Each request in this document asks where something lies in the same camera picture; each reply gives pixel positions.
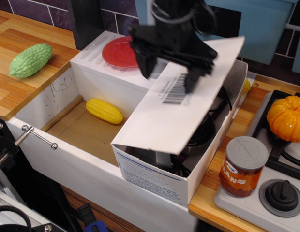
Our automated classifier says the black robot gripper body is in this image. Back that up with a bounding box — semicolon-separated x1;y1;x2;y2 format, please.
128;0;217;69

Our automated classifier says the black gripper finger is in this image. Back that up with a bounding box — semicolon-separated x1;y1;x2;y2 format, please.
135;52;157;79
184;67;205;93

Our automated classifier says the white cardboard box with flap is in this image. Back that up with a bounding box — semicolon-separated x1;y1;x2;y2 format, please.
111;36;247;206

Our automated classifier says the red plate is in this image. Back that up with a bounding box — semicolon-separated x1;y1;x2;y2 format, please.
102;36;138;68

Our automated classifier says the yellow toy behind box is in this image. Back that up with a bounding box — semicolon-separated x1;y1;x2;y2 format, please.
242;78;251;94

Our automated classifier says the black 3D mouse puck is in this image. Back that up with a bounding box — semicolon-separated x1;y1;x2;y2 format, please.
181;113;216;156

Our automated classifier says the yellow toy corn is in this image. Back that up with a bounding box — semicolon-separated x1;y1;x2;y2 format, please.
86;99;123;124

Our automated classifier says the blue toy oven cabinet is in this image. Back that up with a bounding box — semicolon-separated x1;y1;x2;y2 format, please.
134;0;300;75

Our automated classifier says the grey bottle silver cap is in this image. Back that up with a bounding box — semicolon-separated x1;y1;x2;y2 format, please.
134;148;172;169

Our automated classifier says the orange toy pumpkin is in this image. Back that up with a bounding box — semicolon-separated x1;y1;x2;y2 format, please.
267;96;300;143

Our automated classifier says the orange beans can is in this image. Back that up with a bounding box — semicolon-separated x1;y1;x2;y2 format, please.
219;136;269;198

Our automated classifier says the green bitter gourd toy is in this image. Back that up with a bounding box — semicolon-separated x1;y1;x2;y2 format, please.
9;43;53;78

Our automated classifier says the black burner grate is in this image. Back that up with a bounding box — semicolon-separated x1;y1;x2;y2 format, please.
246;90;300;180

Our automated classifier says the black stove knob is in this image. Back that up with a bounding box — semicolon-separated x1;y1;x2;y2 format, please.
259;179;300;218

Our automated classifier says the black clamp body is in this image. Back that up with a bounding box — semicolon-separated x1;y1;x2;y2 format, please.
0;119;18;184

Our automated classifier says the metal clamp screw handle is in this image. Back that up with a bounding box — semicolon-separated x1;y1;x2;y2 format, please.
14;125;58;150

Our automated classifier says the blue clamp handle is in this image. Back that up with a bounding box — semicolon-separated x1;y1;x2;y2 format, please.
77;203;108;232

